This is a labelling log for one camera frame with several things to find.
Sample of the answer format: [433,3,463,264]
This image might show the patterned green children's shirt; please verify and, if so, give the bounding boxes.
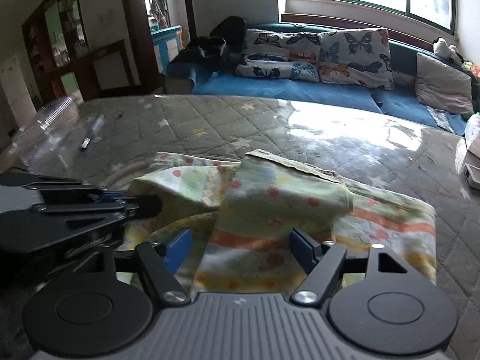
[119,150,437,294]

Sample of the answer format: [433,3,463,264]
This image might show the grey quilted star tablecloth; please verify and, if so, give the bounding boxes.
[0,94,480,360]

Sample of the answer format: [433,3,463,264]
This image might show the black marker pen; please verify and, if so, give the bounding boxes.
[80,114,106,151]

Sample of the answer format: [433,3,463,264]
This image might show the clear plastic food container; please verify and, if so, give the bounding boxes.
[1,95,80,172]

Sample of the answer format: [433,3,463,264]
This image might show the blue sofa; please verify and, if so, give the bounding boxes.
[164,24,479,135]

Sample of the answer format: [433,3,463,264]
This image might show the dark wooden display cabinet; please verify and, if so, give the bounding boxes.
[22,0,138,105]

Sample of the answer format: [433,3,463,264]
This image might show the blue white cabinet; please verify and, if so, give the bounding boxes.
[151,25,182,73]

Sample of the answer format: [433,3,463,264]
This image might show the black bag on sofa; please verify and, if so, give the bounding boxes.
[172,16,247,72]

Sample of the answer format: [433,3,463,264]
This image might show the tissue pack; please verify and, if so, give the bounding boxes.
[455,113,480,190]

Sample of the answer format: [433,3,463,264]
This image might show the left butterfly pillow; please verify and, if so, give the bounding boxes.
[235,28,321,83]

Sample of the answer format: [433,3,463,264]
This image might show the butterfly pillow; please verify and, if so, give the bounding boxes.
[235,28,321,83]
[317,28,394,90]

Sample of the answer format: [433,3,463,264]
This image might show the grey cushion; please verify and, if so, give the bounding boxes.
[415,53,473,119]

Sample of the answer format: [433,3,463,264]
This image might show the right butterfly pillow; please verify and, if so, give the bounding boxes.
[317,28,394,90]

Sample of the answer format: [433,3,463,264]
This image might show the white plush toy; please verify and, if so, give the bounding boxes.
[433,37,465,66]

